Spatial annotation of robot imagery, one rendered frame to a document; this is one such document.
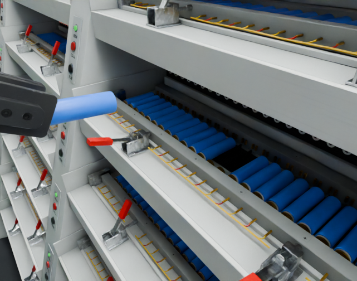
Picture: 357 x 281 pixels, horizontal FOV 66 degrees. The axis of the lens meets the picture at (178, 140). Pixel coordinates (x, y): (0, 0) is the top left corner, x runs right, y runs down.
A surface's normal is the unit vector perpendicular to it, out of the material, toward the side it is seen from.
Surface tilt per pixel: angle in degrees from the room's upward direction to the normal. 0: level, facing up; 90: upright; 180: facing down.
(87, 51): 90
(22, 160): 19
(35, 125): 89
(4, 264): 0
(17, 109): 89
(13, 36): 90
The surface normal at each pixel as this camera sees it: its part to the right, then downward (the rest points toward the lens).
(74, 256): 0.00, -0.83
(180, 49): -0.79, 0.34
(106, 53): 0.62, 0.44
